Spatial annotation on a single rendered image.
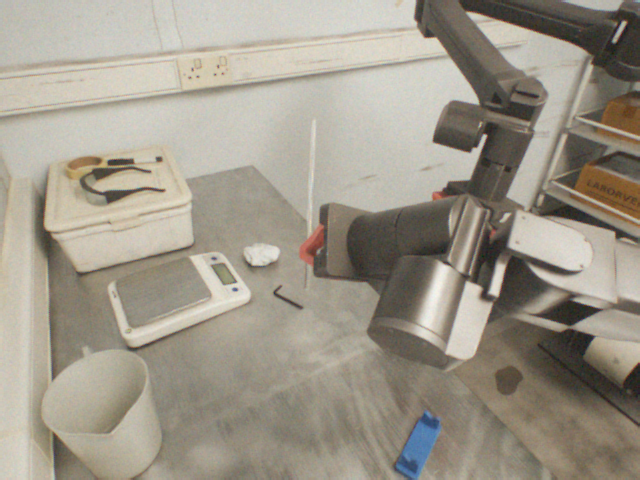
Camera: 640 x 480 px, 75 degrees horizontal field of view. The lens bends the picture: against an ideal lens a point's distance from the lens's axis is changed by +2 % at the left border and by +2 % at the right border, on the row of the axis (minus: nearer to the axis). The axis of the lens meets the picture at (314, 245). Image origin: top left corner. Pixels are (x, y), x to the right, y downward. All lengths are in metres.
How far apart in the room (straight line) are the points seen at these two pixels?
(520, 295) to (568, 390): 1.08
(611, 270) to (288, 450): 0.52
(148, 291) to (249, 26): 0.83
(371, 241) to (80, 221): 0.76
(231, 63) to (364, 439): 1.03
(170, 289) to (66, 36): 0.70
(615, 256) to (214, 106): 1.20
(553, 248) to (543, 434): 1.00
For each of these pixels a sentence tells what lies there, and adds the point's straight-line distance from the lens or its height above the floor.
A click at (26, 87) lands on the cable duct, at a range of 1.27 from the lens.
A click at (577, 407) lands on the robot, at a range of 1.39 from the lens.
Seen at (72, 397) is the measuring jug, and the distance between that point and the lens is 0.71.
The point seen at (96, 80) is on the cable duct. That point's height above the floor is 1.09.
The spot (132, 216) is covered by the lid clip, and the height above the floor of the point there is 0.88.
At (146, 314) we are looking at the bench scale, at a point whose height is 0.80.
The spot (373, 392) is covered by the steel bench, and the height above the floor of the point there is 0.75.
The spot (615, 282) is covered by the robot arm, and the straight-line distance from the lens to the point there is 0.34.
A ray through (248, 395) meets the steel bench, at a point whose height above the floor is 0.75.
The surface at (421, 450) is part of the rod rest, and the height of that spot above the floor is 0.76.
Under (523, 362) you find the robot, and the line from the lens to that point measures 1.42.
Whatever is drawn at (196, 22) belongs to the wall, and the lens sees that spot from 1.33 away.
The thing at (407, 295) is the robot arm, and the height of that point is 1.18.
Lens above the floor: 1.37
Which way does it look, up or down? 36 degrees down
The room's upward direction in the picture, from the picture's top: straight up
